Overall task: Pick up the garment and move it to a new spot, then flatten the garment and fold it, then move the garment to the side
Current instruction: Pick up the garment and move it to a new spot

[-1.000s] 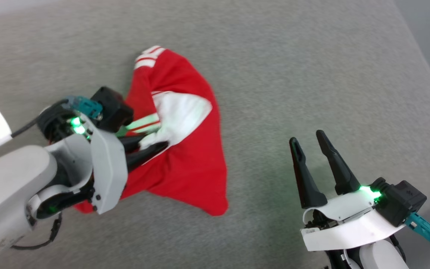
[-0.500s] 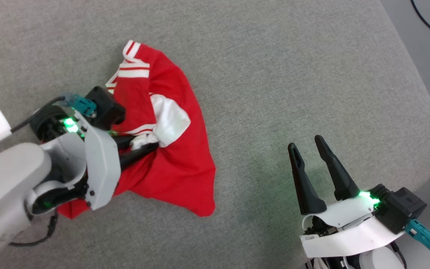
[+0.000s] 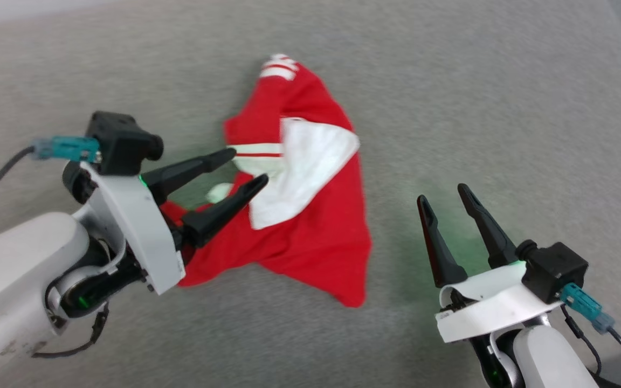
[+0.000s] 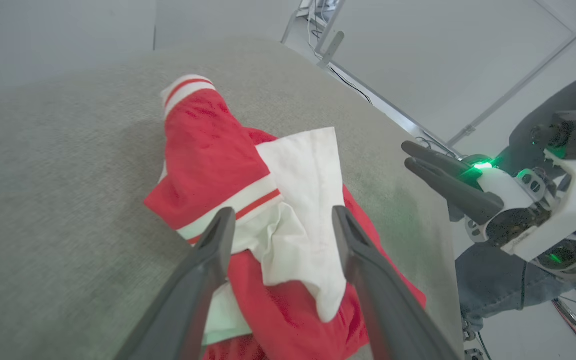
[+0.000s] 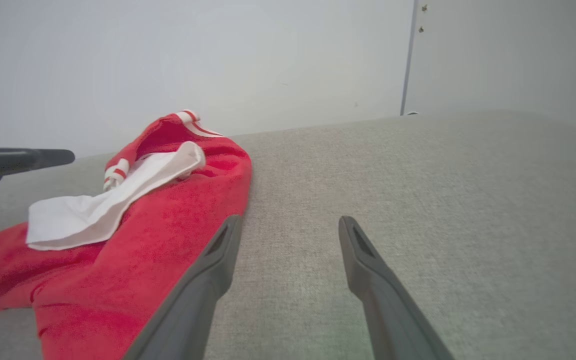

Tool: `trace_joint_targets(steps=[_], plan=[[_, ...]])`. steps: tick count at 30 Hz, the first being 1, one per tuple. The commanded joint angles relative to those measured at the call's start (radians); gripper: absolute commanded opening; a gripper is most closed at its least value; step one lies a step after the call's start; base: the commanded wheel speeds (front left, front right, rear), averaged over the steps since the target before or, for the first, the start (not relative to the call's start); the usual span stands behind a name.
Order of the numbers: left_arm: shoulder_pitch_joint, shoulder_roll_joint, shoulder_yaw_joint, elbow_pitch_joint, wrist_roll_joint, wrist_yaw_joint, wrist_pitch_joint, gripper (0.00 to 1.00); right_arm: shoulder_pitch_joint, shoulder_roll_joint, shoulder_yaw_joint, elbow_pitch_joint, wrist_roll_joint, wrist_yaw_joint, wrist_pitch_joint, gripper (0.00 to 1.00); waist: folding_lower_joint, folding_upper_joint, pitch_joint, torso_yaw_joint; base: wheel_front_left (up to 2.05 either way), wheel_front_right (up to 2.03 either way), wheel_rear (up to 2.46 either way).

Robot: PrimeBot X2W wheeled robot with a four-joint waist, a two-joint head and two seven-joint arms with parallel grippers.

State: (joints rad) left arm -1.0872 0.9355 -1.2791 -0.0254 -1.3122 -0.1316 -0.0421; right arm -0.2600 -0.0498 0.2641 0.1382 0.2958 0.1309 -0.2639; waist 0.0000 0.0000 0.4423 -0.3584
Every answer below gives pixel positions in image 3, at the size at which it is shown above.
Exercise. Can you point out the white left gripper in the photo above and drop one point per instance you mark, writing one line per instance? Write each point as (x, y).
(138, 231)

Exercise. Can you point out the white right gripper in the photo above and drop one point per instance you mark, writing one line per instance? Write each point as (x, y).
(483, 310)

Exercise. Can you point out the red and white basketball jersey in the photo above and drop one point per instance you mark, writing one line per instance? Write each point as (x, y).
(316, 237)

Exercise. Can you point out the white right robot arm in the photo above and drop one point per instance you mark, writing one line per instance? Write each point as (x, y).
(547, 361)

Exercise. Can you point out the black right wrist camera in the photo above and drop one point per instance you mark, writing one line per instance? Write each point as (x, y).
(556, 272)

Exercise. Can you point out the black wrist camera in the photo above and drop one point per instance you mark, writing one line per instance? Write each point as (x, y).
(556, 272)
(122, 140)

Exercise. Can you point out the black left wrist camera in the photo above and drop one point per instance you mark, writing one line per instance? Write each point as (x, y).
(122, 140)

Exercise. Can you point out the teal right camera connector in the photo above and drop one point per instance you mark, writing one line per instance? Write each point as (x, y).
(582, 304)

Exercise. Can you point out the teal camera connector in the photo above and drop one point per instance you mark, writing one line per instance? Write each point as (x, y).
(68, 148)
(582, 304)

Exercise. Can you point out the teal left camera connector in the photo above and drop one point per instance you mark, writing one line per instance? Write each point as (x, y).
(68, 148)

